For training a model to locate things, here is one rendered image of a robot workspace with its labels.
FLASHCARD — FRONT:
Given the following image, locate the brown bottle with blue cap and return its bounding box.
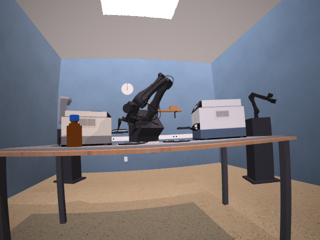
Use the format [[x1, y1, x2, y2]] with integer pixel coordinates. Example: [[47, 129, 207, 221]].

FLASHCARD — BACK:
[[66, 114, 82, 147]]

